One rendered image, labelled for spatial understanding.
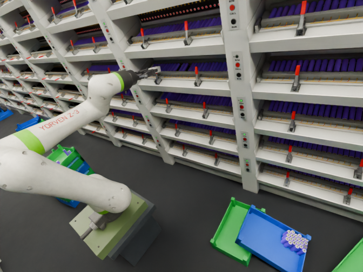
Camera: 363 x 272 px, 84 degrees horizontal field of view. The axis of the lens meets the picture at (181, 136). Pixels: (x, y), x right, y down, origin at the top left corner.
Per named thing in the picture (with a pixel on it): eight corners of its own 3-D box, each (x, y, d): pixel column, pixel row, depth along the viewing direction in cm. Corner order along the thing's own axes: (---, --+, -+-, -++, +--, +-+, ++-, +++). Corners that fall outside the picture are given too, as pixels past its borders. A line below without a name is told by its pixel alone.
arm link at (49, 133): (44, 143, 72) (21, 122, 73) (46, 158, 81) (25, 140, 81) (116, 101, 97) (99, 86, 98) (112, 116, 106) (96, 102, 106)
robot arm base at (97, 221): (91, 248, 97) (83, 242, 93) (77, 232, 106) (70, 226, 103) (130, 204, 110) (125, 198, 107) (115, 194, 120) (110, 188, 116)
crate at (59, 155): (48, 184, 144) (41, 177, 139) (33, 178, 154) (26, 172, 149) (79, 154, 163) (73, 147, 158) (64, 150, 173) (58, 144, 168)
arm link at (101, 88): (100, 90, 80) (83, 72, 82) (96, 110, 89) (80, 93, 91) (127, 81, 90) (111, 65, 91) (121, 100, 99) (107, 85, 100)
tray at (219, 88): (232, 97, 94) (227, 81, 87) (141, 89, 128) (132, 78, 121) (246, 67, 101) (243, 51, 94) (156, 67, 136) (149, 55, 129)
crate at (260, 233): (303, 240, 105) (311, 236, 99) (295, 280, 94) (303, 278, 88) (248, 209, 115) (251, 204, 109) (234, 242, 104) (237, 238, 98)
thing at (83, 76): (131, 89, 133) (118, 72, 123) (82, 85, 168) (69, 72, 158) (147, 67, 141) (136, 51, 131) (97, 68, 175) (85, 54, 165)
